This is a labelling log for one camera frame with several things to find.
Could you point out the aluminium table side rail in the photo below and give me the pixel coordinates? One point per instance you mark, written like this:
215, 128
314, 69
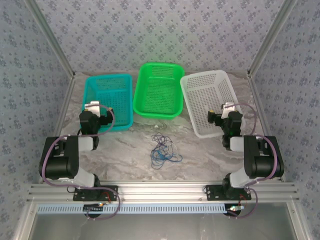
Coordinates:
58, 125
264, 120

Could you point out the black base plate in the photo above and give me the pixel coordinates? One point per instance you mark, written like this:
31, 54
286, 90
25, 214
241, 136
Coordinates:
114, 188
212, 192

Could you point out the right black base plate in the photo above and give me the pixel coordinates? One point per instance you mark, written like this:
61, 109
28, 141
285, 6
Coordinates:
212, 192

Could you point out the aluminium frame post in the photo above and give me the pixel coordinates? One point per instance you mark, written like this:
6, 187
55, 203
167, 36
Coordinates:
271, 37
51, 37

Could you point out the teal plastic basket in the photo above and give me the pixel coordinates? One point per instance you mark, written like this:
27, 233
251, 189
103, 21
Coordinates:
107, 87

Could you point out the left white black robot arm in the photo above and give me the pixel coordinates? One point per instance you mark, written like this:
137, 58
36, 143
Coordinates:
62, 160

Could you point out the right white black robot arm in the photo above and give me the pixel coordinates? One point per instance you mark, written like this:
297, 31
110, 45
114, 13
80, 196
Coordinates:
262, 162

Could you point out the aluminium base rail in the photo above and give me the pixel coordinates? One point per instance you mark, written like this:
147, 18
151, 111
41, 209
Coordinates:
162, 191

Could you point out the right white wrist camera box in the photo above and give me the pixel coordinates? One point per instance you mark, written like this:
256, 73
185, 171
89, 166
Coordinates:
230, 106

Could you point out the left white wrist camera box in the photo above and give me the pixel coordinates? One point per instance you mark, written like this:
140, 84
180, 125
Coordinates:
93, 107

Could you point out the white plastic basket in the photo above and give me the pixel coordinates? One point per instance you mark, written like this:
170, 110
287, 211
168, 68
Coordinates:
200, 95

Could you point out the small black circuit board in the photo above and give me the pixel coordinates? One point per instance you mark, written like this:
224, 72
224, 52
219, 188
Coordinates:
93, 207
235, 208

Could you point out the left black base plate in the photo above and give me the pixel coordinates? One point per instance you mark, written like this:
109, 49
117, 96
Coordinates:
114, 188

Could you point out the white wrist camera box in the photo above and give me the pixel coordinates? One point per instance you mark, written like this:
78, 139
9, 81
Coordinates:
93, 107
230, 106

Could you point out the green plastic basket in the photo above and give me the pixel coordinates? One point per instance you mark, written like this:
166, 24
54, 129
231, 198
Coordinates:
157, 95

